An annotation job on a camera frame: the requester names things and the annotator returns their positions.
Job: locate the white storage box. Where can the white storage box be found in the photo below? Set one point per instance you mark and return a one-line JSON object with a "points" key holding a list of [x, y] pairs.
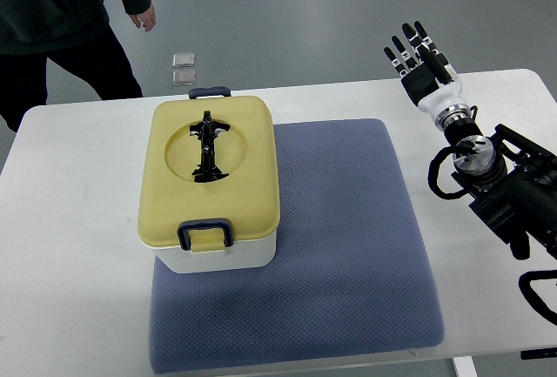
{"points": [[242, 254]]}

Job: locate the black bracket at table edge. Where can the black bracket at table edge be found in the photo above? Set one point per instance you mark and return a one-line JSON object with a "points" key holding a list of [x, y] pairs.
{"points": [[539, 354]]}

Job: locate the person in dark clothes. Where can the person in dark clothes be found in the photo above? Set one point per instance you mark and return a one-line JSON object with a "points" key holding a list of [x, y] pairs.
{"points": [[74, 34]]}

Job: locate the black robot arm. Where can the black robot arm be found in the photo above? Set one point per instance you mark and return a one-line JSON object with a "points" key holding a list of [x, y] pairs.
{"points": [[511, 180]]}

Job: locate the white table leg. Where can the white table leg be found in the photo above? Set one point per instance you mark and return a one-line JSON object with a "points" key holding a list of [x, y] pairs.
{"points": [[464, 367]]}

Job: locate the blue grey cushion mat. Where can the blue grey cushion mat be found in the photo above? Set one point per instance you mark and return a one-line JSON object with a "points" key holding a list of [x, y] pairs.
{"points": [[350, 274]]}

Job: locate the upper metal floor plate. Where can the upper metal floor plate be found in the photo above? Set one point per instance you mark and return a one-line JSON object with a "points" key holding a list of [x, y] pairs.
{"points": [[183, 59]]}

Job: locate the person's bare hand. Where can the person's bare hand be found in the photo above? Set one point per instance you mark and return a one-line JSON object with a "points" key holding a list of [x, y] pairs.
{"points": [[146, 20]]}

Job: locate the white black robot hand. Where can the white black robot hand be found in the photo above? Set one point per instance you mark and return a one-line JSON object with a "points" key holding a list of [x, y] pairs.
{"points": [[434, 86]]}

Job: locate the yellow box lid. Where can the yellow box lid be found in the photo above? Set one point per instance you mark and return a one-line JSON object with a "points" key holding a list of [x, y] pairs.
{"points": [[210, 175]]}

